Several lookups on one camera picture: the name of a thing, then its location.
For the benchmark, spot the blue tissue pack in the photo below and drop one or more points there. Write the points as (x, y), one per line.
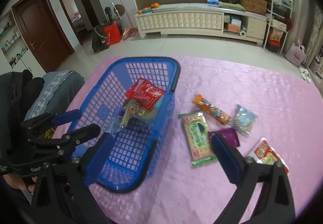
(213, 2)

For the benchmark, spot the white wall shelf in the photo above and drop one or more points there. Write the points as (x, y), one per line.
(12, 43)

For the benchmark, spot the clear blue biscuit packet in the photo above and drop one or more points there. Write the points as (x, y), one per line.
(243, 120)

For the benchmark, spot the red bag on floor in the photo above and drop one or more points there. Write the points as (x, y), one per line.
(112, 33)

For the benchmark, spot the grey patterned chair cover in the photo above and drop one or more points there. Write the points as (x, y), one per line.
(58, 91)

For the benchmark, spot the pink shopping bag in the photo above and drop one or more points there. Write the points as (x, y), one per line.
(296, 54)

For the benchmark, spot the blue plastic basket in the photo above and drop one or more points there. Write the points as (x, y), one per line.
(135, 149)

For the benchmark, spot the cardboard box on cabinet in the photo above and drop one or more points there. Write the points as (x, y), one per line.
(255, 6)

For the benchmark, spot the white slippers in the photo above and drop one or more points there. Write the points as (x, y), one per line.
(305, 74)

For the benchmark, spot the green cracker packet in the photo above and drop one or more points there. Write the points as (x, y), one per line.
(196, 131)

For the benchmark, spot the small red snack packet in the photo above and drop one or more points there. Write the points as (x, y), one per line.
(145, 93)

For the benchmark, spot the white tufted tv cabinet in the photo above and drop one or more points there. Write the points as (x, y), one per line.
(202, 20)

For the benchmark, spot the pink tablecloth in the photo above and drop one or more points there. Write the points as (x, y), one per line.
(154, 174)

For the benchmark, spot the standing fan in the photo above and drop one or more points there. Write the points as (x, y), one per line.
(119, 16)

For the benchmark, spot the left hand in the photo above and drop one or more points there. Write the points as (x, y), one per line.
(16, 182)

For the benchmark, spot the red silver snack pouch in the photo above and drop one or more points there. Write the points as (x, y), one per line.
(264, 153)

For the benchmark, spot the orange snack stick packet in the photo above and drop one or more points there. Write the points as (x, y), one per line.
(218, 114)

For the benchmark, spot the black bag on floor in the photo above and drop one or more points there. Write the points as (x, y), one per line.
(99, 39)

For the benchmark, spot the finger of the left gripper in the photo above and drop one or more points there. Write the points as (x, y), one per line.
(48, 119)
(75, 138)

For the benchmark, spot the purple snack packet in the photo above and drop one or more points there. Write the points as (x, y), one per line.
(229, 134)

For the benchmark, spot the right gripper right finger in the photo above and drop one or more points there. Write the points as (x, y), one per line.
(275, 203)

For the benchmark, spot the white metal shelf rack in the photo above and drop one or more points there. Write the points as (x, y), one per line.
(279, 23)

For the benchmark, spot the cartoon snack bag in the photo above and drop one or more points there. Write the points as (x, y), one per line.
(133, 110)

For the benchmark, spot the oranges on cabinet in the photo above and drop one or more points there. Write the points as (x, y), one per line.
(149, 9)

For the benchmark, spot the dark brown door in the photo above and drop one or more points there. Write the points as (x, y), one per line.
(42, 33)

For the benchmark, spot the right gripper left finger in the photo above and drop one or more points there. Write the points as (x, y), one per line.
(62, 192)

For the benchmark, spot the green folded cloth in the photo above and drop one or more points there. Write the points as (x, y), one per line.
(231, 6)

